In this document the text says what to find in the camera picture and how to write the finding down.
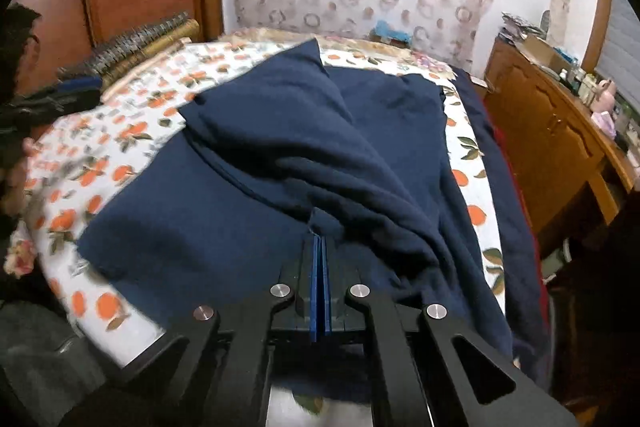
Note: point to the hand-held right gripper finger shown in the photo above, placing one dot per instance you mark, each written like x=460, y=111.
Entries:
x=324, y=292
x=314, y=292

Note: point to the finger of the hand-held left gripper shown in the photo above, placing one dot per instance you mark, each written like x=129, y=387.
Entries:
x=65, y=99

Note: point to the navy printed t-shirt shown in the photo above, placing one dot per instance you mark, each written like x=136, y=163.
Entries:
x=280, y=132

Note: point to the person's left hand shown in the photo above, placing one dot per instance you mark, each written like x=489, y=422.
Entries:
x=15, y=182

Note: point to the orange-print bed sheet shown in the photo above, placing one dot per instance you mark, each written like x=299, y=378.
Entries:
x=100, y=167

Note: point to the navy patterned folded quilt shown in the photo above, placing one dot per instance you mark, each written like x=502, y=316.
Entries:
x=130, y=42

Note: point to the navy blanket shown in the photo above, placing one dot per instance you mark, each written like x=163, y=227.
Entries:
x=505, y=207

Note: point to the red cloth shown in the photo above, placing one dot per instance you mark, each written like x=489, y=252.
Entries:
x=534, y=257

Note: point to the floral blanket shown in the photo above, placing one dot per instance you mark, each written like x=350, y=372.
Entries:
x=430, y=67

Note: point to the dark grey cloth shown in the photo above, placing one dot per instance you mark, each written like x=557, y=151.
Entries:
x=40, y=357

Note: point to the blue plastic package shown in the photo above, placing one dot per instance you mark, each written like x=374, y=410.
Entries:
x=387, y=29

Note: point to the wooden sideboard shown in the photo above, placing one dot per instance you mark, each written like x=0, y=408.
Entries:
x=545, y=132

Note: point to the cardboard box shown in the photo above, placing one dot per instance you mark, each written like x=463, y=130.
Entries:
x=542, y=49

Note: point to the pink cloth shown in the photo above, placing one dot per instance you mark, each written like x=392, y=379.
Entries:
x=605, y=124

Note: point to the group of small bottles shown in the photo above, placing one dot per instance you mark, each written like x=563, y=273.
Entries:
x=577, y=82

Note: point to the pile of papers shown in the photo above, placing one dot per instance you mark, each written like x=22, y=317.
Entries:
x=517, y=24

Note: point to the pink figurine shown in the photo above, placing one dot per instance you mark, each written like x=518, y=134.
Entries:
x=604, y=97

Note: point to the small grey fan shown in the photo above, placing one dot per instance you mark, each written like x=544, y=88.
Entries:
x=548, y=21

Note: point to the grey window blind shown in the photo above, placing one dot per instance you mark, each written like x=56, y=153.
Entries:
x=625, y=52

